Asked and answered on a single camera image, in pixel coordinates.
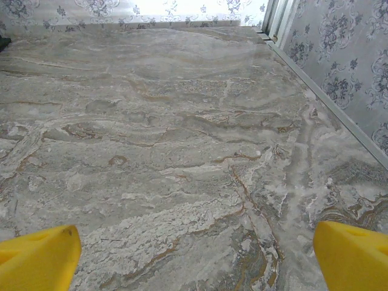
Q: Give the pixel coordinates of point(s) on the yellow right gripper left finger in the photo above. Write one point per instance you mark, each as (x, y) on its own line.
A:
(36, 260)

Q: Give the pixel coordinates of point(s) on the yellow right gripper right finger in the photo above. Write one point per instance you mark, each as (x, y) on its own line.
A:
(354, 260)

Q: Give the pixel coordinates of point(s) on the black and grey chessboard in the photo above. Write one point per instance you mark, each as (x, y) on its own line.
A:
(3, 43)

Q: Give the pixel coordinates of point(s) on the aluminium frame rail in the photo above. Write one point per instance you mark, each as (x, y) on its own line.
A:
(333, 106)

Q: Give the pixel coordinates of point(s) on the aluminium frame post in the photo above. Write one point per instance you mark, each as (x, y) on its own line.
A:
(272, 15)

